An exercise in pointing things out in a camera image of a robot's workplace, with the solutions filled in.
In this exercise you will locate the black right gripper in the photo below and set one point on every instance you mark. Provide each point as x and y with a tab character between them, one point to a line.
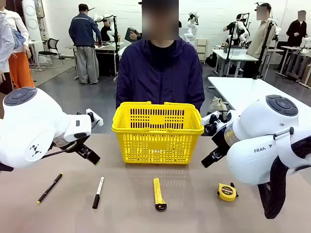
222	138

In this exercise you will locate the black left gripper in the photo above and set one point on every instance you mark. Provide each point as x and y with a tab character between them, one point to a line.
73	142

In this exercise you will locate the yellow tape measure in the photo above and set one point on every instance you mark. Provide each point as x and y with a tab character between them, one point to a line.
227	193

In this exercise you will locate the black pen yellow tip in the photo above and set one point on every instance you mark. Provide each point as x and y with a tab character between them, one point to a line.
49	188

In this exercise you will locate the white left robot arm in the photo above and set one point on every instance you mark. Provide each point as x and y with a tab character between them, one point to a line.
29	126

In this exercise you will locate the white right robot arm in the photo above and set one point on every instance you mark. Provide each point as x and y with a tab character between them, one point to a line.
255	155

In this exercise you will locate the yellow plastic shopping basket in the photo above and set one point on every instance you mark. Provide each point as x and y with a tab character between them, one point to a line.
155	131

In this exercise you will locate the person in purple jacket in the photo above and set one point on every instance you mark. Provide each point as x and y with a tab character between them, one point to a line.
160	80

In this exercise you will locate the person in orange trousers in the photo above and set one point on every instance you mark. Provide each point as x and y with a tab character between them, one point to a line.
20	68

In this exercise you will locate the person in black t-shirt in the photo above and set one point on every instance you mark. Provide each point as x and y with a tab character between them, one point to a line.
230	30

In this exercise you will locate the person in white shirt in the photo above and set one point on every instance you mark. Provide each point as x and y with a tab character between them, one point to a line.
5	43

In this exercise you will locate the person in black sweater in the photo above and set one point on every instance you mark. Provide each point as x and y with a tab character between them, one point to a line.
296	29

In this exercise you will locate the white marker black cap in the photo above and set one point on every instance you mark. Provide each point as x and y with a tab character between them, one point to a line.
98	193

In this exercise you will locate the beige cloth bag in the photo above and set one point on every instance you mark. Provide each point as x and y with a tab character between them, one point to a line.
217	104

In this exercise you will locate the yellow utility knife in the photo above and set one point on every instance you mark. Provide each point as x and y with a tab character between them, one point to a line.
159	194

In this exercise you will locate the large white table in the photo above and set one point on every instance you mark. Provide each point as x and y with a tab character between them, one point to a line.
243	89

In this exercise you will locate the black bag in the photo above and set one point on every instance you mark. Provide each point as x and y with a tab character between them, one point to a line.
211	60

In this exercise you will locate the white background table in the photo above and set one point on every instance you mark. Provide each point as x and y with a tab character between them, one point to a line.
238	55

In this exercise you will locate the cluttered background desk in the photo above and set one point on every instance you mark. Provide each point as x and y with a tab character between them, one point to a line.
104	49

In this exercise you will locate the black stand pole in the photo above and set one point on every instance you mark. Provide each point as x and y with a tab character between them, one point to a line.
115	48

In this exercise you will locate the white drawer cabinet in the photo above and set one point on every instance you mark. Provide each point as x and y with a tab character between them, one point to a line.
201	48

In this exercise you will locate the black tripod stand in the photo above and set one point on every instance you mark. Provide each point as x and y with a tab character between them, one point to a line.
230	43
264	46

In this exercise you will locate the black office chair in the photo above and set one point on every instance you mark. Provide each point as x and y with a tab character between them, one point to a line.
53	44

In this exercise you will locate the man in blue jacket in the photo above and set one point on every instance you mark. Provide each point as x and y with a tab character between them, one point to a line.
83	31

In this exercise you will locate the white black background robot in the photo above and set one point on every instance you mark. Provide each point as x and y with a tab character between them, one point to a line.
105	31

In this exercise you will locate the man in beige coat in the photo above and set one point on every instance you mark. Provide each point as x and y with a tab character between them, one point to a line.
260	38

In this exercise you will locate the green book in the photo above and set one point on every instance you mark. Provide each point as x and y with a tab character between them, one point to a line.
129	33

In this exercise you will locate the white robot with black joints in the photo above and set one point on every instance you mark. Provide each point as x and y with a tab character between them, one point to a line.
245	31

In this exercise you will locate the white desks with metal legs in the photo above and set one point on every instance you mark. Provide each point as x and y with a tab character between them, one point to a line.
291	48

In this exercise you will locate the white standing air conditioner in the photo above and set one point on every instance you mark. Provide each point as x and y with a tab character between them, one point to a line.
30	19

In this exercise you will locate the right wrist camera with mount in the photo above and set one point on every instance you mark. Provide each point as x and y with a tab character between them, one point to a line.
215	122

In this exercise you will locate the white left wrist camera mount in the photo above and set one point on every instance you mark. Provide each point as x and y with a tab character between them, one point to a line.
95	119

